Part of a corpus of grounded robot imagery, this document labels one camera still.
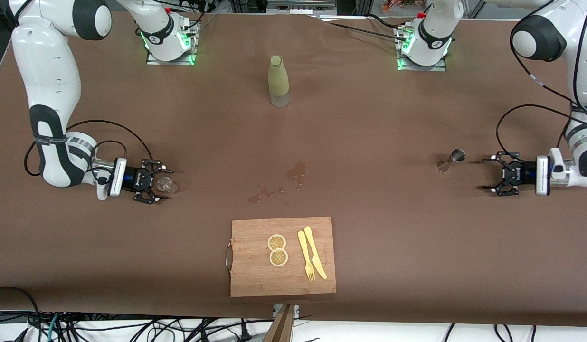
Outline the clear glass measuring cup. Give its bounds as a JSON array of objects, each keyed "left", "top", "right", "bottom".
[{"left": 156, "top": 176, "right": 179, "bottom": 196}]

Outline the steel double cone jigger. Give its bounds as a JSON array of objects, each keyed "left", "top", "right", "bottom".
[{"left": 436, "top": 148, "right": 466, "bottom": 173}]

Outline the spilled liquid puddle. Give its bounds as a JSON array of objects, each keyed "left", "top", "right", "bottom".
[
  {"left": 247, "top": 186, "right": 286, "bottom": 204},
  {"left": 286, "top": 161, "right": 307, "bottom": 191}
]

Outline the wooden cutting board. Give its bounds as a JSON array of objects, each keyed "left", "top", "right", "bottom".
[{"left": 225, "top": 217, "right": 337, "bottom": 298}]

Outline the brown table cover sheet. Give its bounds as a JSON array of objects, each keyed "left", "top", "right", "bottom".
[{"left": 0, "top": 9, "right": 587, "bottom": 328}]

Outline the green sleeved glass bottle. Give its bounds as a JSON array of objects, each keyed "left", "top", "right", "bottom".
[{"left": 268, "top": 55, "right": 291, "bottom": 108}]

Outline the yellow plastic fork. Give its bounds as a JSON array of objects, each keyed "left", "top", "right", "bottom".
[{"left": 297, "top": 230, "right": 316, "bottom": 282}]

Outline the yellow plastic knife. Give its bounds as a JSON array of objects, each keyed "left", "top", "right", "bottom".
[{"left": 303, "top": 226, "right": 328, "bottom": 280}]

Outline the black right camera cable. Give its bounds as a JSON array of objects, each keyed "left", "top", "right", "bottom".
[{"left": 23, "top": 119, "right": 154, "bottom": 178}]

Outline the metal camera mast post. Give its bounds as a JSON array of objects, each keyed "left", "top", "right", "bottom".
[{"left": 264, "top": 304, "right": 300, "bottom": 342}]

